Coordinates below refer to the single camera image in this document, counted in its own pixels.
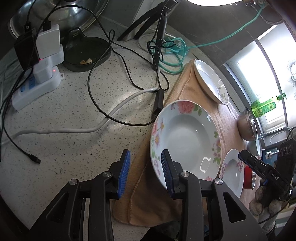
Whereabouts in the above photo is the large floral plate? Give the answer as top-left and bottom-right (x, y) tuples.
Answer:
(150, 100), (225, 192)

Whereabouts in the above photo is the black tripod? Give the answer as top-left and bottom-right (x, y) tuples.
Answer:
(117, 0), (178, 71)

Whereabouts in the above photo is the black inline adapter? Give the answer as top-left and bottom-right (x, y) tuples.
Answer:
(151, 89), (165, 116)

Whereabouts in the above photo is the teal cable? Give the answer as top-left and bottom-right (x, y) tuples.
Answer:
(148, 0), (266, 75)

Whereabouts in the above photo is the white power strip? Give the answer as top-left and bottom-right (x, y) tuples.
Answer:
(11, 70), (64, 110)

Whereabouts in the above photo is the red bowl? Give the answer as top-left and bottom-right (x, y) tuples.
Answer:
(242, 164), (257, 190)

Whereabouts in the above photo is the white square charger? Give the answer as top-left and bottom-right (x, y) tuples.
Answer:
(35, 24), (61, 59)

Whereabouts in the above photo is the white plug adapter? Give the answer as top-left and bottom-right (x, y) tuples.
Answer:
(32, 44), (65, 84)

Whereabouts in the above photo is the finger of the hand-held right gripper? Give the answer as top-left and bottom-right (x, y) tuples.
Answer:
(238, 150), (266, 173)

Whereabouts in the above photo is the person's right hand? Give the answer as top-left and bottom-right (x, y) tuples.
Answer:
(248, 186), (287, 215)

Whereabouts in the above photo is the black cable with plug end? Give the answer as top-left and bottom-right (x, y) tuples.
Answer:
(0, 67), (42, 165)

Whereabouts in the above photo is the chrome faucet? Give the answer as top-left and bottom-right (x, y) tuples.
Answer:
(259, 126), (296, 142)

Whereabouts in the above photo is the ring light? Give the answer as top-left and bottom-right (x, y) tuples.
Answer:
(186, 0), (244, 5)

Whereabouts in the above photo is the small floral plate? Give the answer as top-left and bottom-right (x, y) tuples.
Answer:
(218, 149), (245, 199)

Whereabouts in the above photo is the steel wok lid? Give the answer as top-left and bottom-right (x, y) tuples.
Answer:
(8, 0), (109, 39)

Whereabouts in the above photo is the black charger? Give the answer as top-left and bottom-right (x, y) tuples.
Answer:
(14, 35), (40, 70)

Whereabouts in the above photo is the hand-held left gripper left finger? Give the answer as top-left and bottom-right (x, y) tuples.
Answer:
(28, 149), (131, 241)

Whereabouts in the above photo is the long black cable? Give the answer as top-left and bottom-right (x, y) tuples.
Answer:
(43, 5), (170, 127)

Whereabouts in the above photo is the stainless steel bowl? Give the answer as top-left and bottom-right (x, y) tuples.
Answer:
(237, 107), (259, 142)

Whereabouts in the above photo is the black dish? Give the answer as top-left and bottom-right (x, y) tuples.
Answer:
(63, 27), (112, 72)

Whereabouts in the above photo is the white plate with small print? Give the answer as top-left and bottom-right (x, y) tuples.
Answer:
(194, 60), (229, 105)

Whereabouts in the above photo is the thick white cable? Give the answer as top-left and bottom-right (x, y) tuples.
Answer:
(10, 86), (161, 139)

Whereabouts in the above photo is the peach towel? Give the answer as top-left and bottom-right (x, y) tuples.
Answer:
(113, 59), (249, 226)

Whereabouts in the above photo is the green detergent bottle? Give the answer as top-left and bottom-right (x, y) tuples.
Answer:
(251, 92), (287, 117)

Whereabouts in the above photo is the window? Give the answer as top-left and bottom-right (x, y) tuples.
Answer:
(225, 23), (296, 130)

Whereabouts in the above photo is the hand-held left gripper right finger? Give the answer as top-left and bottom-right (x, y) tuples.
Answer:
(161, 149), (270, 241)

